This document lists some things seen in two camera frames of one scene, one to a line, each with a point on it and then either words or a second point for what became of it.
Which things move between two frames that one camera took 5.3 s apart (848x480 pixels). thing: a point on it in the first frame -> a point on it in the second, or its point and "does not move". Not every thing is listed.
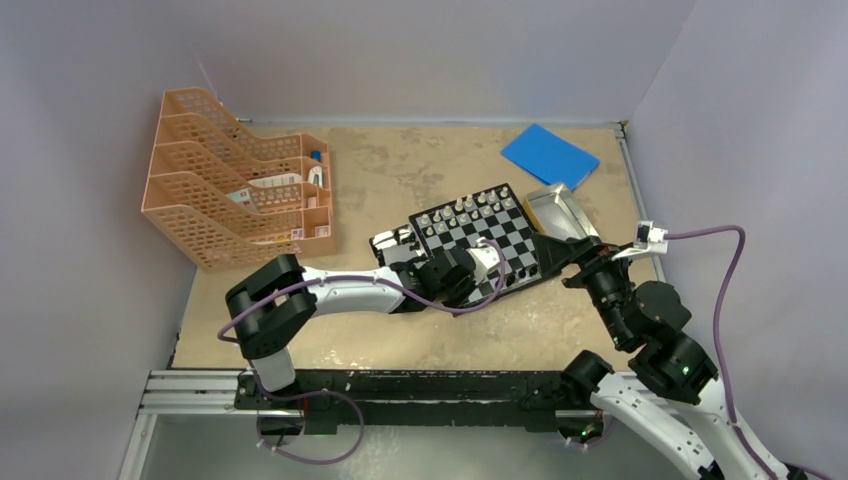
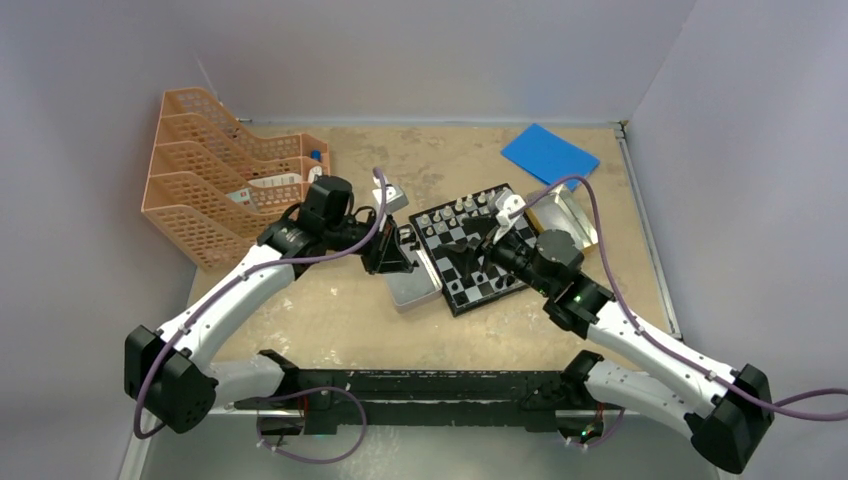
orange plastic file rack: x=231 y=198 does not move
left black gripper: x=469 y=281 -> x=387 y=255
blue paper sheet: x=550 y=157 does not move
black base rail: x=403 y=398 does not move
